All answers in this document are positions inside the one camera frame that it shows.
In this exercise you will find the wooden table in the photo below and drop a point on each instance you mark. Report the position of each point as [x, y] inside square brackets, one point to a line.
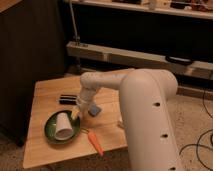
[38, 151]

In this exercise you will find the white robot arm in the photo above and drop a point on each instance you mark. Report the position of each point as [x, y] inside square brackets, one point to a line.
[142, 97]

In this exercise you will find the black cylindrical object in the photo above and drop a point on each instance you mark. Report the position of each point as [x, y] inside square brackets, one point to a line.
[68, 99]

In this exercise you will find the green ceramic bowl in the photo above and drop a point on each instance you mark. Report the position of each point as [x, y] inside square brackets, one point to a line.
[50, 126]

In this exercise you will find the orange toy carrot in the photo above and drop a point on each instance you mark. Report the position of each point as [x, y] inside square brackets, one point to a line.
[94, 141]

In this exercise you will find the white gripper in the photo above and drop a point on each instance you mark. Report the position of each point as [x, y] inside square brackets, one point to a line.
[84, 99]

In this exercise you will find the upper wooden shelf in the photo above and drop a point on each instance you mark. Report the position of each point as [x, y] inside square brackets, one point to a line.
[150, 6]

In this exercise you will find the small white object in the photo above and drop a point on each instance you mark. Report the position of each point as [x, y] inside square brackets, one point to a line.
[120, 124]

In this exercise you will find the white paper cup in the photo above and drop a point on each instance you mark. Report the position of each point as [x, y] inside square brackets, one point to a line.
[63, 129]

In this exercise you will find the metal pole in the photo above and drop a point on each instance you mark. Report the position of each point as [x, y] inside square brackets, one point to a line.
[76, 36]

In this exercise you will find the dark cabinet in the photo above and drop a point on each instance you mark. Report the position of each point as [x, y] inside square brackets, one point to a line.
[31, 49]

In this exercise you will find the grey long case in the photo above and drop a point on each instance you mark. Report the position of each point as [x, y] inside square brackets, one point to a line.
[137, 59]

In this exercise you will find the blue sponge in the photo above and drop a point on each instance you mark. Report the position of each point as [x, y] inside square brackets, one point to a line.
[94, 110]

